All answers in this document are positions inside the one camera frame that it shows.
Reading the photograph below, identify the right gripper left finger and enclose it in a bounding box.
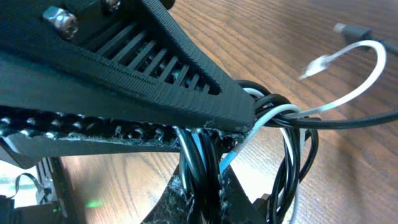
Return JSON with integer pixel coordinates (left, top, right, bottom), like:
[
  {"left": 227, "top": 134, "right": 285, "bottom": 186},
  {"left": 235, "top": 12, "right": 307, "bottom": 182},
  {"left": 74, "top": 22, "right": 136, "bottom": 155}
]
[{"left": 1, "top": 105, "right": 260, "bottom": 223}]

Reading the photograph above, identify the black usb cable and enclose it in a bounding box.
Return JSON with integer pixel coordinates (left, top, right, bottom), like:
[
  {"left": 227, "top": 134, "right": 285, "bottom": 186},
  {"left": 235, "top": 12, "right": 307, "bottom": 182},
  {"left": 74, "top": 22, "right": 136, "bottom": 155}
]
[{"left": 175, "top": 21, "right": 398, "bottom": 224}]

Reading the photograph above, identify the white usb cable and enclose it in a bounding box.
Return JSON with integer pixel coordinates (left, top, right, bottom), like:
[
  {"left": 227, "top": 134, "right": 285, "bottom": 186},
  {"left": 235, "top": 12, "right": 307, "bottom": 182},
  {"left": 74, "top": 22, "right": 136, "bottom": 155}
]
[{"left": 174, "top": 39, "right": 388, "bottom": 224}]

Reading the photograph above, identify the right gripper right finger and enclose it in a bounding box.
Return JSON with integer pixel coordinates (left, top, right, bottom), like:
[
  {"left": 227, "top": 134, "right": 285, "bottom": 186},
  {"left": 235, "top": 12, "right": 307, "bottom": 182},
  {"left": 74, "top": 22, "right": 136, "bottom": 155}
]
[{"left": 1, "top": 1, "right": 255, "bottom": 132}]

